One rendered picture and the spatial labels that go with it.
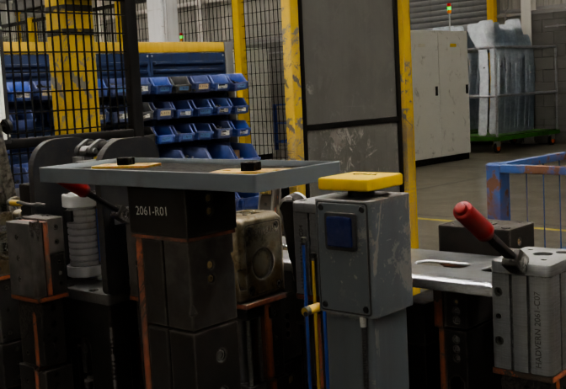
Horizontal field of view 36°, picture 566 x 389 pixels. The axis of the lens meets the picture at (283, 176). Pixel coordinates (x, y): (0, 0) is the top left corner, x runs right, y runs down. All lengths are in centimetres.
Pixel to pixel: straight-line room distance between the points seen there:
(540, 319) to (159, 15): 556
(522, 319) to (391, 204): 20
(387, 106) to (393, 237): 405
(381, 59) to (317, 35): 53
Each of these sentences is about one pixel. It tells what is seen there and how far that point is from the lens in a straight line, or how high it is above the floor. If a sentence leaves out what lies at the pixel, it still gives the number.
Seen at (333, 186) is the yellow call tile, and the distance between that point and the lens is 84.
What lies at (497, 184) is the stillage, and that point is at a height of 87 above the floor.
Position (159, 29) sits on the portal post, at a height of 171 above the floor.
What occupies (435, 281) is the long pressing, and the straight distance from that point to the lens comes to 112.
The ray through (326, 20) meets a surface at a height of 158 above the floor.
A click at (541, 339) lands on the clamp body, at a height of 98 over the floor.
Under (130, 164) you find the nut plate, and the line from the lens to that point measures 112.
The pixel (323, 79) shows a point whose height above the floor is 128.
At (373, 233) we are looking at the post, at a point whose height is 111.
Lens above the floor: 125
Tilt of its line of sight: 6 degrees down
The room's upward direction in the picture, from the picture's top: 3 degrees counter-clockwise
